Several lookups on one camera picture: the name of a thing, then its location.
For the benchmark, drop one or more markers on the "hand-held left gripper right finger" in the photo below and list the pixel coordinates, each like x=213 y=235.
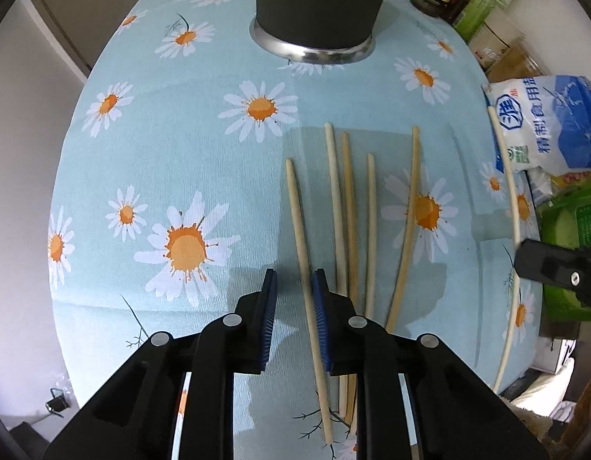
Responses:
x=320 y=321

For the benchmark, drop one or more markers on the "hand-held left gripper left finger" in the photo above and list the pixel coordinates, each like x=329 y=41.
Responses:
x=269 y=321

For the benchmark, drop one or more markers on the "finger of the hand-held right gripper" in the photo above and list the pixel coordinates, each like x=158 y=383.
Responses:
x=559 y=268

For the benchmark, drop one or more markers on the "wooden chopstick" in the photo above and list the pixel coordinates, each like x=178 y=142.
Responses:
x=348 y=191
x=508 y=182
x=335 y=187
x=298 y=220
x=410 y=201

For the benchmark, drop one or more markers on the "black cylindrical utensil holder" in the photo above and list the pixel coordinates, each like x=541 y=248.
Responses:
x=319 y=5

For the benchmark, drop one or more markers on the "green sugar bag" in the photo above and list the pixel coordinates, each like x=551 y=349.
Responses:
x=573 y=220

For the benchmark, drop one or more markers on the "white cardboard box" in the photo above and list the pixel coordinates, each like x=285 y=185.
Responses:
x=554 y=354

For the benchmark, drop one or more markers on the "white fleece garment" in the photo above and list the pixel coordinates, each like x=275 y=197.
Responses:
x=540 y=402

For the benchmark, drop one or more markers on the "white blue salt bag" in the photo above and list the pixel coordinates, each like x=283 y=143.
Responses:
x=559 y=120

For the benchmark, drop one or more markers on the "blue daisy printed tablecloth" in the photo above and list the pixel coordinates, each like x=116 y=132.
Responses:
x=156 y=153

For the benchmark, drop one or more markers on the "clear jar brown contents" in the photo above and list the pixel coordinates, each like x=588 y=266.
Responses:
x=516 y=62

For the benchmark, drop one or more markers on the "white lid jar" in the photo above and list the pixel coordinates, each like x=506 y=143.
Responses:
x=494 y=43

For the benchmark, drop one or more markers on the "grey door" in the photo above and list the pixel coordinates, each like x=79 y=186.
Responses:
x=60 y=14

